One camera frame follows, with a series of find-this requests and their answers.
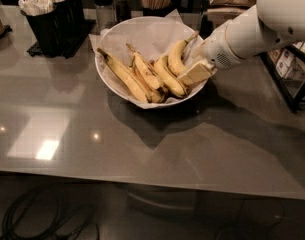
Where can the white bowl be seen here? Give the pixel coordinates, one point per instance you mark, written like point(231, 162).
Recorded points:
point(108, 81)

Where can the black cutlery holder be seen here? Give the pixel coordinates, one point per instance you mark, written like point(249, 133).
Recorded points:
point(77, 11)
point(48, 30)

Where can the white plastic cutlery bundle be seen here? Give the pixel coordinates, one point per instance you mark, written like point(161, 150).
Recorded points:
point(37, 7)

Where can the white condiment packets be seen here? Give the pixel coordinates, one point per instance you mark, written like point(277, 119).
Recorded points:
point(287, 64)

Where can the white paper liner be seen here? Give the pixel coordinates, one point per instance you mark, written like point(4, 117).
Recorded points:
point(148, 37)

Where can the black capped shaker right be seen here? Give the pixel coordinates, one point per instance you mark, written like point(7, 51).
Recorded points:
point(122, 10)

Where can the yellow banana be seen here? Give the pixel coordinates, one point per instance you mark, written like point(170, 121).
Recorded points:
point(126, 76)
point(175, 55)
point(160, 67)
point(143, 70)

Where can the black capped shaker left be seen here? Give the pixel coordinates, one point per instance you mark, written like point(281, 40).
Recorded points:
point(104, 13)

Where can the black capped shaker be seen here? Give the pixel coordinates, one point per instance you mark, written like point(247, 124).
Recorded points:
point(122, 10)
point(104, 13)

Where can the black cutlery holder rear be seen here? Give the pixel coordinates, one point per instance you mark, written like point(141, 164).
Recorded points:
point(77, 11)

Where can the black cutlery holder front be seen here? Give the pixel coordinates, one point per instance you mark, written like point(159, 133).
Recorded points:
point(48, 30)

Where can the black wire condiment rack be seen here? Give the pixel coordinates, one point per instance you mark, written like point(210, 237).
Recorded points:
point(292, 91)

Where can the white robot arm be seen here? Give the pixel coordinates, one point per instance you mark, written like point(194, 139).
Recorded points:
point(266, 26)

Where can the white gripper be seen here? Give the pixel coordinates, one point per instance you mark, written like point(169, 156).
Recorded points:
point(214, 49)

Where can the black napkin dispenser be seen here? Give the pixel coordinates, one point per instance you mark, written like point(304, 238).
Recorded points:
point(206, 27)

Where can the brown paper napkins stack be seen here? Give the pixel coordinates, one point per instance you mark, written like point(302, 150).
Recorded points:
point(220, 11)

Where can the black rubber mat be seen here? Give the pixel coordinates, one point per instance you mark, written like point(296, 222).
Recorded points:
point(73, 43)

